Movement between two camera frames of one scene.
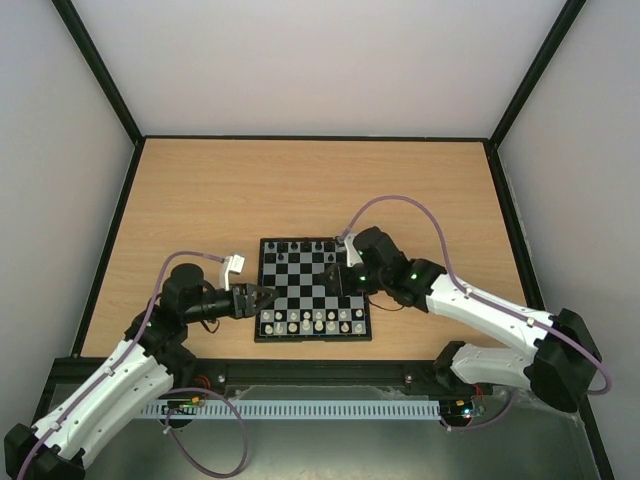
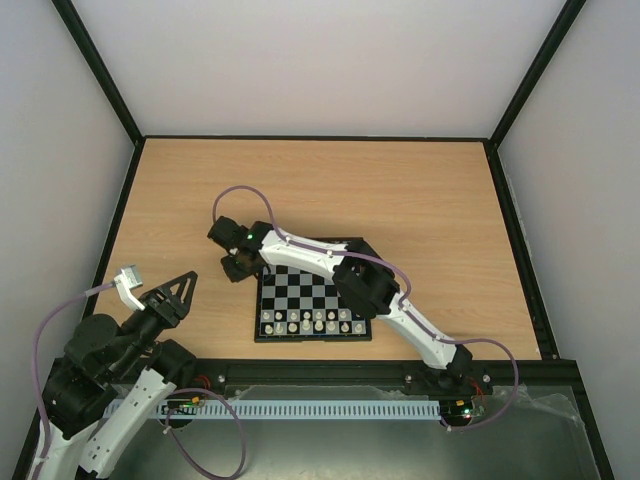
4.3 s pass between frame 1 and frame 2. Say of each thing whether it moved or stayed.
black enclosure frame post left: stayed
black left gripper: moved
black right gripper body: moved
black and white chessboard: stayed
